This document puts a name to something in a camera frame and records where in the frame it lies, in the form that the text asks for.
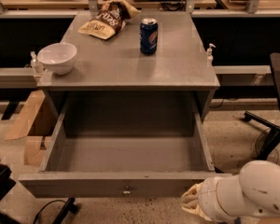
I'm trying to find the pump dispenser bottle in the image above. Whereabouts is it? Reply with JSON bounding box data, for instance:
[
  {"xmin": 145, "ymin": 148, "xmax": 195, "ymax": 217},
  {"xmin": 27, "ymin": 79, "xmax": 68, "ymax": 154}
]
[
  {"xmin": 206, "ymin": 43, "xmax": 216, "ymax": 66},
  {"xmin": 30, "ymin": 51, "xmax": 44, "ymax": 74}
]

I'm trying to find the brown chip bag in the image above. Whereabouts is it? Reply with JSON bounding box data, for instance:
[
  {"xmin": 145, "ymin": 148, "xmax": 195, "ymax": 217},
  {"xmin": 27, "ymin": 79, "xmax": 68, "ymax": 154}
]
[{"xmin": 78, "ymin": 0, "xmax": 140, "ymax": 40}]

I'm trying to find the grey top drawer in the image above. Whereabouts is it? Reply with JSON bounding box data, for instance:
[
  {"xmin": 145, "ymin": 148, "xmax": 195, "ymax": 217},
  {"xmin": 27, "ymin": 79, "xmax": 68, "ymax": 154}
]
[{"xmin": 18, "ymin": 93, "xmax": 233, "ymax": 199}]

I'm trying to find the black chair left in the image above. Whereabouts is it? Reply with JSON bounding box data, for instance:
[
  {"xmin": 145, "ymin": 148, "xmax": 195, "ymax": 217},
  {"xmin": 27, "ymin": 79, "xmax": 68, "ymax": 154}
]
[{"xmin": 0, "ymin": 160, "xmax": 78, "ymax": 224}]

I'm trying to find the black floor cable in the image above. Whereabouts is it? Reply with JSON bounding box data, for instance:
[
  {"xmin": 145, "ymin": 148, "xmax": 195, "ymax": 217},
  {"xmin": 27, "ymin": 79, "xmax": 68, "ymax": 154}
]
[{"xmin": 254, "ymin": 128, "xmax": 280, "ymax": 169}]

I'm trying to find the black office chair right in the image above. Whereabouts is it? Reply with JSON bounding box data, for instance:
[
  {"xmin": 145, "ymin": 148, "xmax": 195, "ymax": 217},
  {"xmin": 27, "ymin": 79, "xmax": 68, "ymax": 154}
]
[{"xmin": 244, "ymin": 52, "xmax": 280, "ymax": 161}]

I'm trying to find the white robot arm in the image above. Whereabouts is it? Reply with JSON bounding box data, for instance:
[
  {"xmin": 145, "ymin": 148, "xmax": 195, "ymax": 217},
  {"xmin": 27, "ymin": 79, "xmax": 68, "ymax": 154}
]
[{"xmin": 181, "ymin": 161, "xmax": 280, "ymax": 222}]

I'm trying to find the right pump dispenser bottle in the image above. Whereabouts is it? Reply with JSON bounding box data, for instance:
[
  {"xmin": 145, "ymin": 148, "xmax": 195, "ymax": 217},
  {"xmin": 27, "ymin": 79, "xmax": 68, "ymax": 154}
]
[{"xmin": 206, "ymin": 43, "xmax": 216, "ymax": 66}]

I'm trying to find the left pump dispenser bottle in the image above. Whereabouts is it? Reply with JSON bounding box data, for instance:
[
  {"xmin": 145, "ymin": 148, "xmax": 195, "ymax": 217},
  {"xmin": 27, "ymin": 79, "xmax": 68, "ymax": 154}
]
[{"xmin": 30, "ymin": 51, "xmax": 44, "ymax": 74}]

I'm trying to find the white ceramic bowl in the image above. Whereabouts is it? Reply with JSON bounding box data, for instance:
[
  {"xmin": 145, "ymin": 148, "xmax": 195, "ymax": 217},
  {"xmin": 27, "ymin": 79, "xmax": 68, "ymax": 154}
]
[{"xmin": 37, "ymin": 43, "xmax": 77, "ymax": 75}]

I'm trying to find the blue soda can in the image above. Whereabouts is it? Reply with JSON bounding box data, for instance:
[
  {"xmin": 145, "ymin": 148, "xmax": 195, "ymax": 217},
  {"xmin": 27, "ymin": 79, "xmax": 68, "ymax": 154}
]
[{"xmin": 140, "ymin": 18, "xmax": 158, "ymax": 54}]

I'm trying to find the cardboard box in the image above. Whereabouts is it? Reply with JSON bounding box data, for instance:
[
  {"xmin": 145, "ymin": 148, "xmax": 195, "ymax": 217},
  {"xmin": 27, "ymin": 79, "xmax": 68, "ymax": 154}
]
[{"xmin": 6, "ymin": 90, "xmax": 56, "ymax": 166}]

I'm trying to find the grey cabinet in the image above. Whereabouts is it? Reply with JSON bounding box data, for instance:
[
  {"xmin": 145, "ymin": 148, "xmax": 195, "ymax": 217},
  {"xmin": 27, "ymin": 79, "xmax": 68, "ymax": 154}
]
[{"xmin": 37, "ymin": 9, "xmax": 219, "ymax": 118}]

